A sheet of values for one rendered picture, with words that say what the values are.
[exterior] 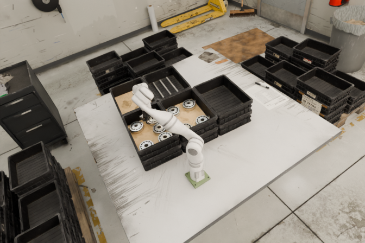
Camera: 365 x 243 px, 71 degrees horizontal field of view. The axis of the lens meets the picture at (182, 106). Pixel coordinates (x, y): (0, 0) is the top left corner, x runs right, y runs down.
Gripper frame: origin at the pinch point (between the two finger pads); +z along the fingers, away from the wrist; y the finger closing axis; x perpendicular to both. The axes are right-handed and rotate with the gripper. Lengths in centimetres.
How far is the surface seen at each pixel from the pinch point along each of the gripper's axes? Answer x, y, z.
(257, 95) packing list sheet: -16, 93, 15
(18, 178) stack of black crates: 46, -112, 37
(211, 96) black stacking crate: -3, 53, 3
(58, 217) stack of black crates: -18, -85, 26
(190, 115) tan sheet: -12.5, 28.3, 2.4
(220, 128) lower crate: -33, 41, 7
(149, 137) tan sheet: -12.3, -7.4, 2.5
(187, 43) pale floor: 220, 156, 86
